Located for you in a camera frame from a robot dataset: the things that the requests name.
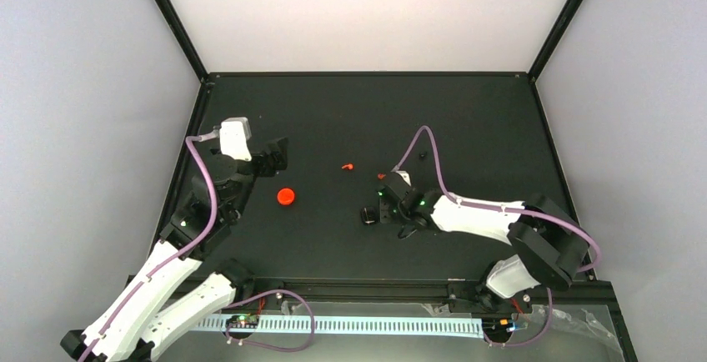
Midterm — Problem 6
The black glossy earbud charging case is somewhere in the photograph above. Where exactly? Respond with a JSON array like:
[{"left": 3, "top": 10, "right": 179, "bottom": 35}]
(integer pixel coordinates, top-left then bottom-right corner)
[{"left": 360, "top": 207, "right": 379, "bottom": 225}]

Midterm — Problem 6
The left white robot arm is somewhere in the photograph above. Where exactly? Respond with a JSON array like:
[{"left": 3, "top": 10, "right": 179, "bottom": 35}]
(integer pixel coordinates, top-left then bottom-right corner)
[{"left": 60, "top": 135, "right": 288, "bottom": 361}]

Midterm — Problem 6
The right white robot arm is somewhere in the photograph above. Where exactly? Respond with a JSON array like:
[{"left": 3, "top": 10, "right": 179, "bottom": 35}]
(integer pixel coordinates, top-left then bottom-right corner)
[{"left": 377, "top": 172, "right": 592, "bottom": 312}]

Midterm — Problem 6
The red round cap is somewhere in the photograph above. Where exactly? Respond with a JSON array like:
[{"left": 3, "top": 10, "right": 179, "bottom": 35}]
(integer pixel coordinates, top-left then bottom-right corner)
[{"left": 276, "top": 188, "right": 296, "bottom": 206}]

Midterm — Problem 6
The clear plastic sheet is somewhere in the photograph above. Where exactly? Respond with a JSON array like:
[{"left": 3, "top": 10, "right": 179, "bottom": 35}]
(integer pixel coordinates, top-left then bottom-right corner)
[{"left": 419, "top": 303, "right": 623, "bottom": 356}]

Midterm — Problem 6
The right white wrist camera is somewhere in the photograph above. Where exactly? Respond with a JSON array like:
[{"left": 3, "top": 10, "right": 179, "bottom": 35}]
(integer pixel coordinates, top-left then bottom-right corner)
[{"left": 396, "top": 170, "right": 412, "bottom": 186}]

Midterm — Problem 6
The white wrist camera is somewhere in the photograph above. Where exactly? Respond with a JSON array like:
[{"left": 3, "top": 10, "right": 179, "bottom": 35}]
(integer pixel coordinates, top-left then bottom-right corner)
[
  {"left": 396, "top": 170, "right": 412, "bottom": 186},
  {"left": 218, "top": 117, "right": 252, "bottom": 162}
]

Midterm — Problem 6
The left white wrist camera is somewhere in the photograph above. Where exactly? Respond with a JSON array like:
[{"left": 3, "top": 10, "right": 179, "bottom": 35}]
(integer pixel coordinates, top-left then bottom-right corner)
[{"left": 218, "top": 117, "right": 252, "bottom": 162}]

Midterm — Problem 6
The black aluminium front rail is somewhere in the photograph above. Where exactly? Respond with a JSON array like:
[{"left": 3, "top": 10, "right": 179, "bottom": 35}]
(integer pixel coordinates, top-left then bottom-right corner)
[{"left": 127, "top": 276, "right": 617, "bottom": 308}]

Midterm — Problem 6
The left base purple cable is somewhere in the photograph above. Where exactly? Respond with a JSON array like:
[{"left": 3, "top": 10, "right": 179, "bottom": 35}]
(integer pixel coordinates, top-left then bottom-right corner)
[{"left": 223, "top": 289, "right": 316, "bottom": 354}]

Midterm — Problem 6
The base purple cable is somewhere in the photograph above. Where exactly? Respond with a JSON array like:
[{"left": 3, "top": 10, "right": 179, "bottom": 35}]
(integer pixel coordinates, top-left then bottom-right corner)
[
  {"left": 481, "top": 287, "right": 554, "bottom": 349},
  {"left": 223, "top": 289, "right": 316, "bottom": 354}
]

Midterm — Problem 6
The white slotted cable duct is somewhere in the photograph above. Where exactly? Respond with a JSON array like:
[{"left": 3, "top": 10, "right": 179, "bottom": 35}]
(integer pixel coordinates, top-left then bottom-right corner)
[{"left": 193, "top": 314, "right": 484, "bottom": 339}]

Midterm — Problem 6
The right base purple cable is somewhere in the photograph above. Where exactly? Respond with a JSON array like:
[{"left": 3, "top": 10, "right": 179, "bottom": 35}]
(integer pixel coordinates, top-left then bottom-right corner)
[{"left": 481, "top": 287, "right": 554, "bottom": 349}]

